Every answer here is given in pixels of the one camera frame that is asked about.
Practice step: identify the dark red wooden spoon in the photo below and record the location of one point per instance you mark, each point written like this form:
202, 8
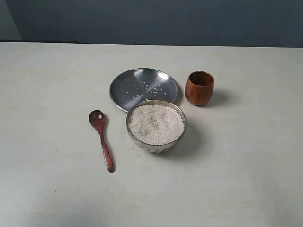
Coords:
97, 120

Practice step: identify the steel bowl of rice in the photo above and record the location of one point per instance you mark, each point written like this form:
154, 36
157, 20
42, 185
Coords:
155, 125

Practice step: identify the round steel plate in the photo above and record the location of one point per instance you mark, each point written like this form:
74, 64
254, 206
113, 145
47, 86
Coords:
134, 86

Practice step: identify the brown wooden cup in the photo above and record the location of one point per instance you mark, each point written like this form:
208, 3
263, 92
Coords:
199, 88

